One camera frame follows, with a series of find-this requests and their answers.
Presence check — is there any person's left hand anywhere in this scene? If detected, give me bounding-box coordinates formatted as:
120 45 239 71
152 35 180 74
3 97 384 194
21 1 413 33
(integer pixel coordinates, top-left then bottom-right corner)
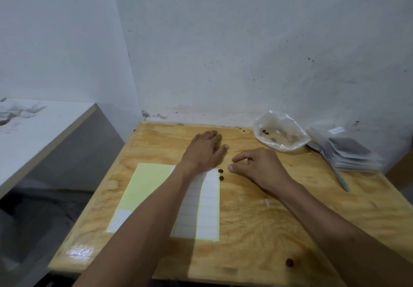
179 130 230 175

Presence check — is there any person's right hand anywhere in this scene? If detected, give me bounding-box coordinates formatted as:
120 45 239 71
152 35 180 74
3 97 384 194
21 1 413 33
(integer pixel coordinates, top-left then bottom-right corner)
227 148 297 198

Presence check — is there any person's right forearm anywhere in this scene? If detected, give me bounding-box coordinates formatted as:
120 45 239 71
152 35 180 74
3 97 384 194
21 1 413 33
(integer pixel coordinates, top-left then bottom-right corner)
266 180 413 287

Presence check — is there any person's left forearm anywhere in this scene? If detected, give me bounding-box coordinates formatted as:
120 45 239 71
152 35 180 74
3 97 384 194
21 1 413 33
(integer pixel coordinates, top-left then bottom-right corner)
72 162 203 287

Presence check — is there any clear plastic bag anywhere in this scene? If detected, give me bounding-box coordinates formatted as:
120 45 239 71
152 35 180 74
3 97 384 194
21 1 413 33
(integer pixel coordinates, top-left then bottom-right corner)
253 110 311 152

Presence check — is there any yellow sheet of white labels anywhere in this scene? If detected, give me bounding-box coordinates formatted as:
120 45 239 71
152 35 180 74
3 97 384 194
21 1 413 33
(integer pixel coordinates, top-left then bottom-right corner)
106 163 220 242

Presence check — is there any metal spoon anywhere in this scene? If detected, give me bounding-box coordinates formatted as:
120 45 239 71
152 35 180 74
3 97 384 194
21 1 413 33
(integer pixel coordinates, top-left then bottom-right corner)
307 141 351 193

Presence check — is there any stack of small zip bags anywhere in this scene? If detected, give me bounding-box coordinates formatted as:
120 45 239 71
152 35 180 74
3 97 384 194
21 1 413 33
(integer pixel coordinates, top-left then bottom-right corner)
307 128 384 173

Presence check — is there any white side table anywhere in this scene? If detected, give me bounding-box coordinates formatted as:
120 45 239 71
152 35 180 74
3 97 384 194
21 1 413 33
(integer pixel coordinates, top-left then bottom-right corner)
0 98 97 199

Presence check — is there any crumpled clear plastic sheet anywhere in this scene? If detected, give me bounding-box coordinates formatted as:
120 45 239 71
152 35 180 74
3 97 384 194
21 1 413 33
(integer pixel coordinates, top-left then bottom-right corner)
0 98 48 127

